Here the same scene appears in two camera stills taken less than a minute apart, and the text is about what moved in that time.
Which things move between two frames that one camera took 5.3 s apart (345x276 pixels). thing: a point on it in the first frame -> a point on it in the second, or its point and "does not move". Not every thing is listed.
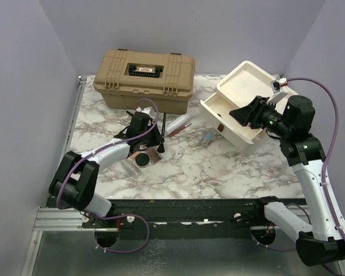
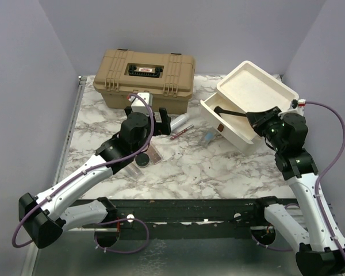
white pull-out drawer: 217,110 does not move
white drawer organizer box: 237,89 does not move
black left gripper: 157,136 -> 163,127
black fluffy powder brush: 161,147 -> 218,111
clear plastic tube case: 131,168 does not move
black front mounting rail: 178,219 does not move
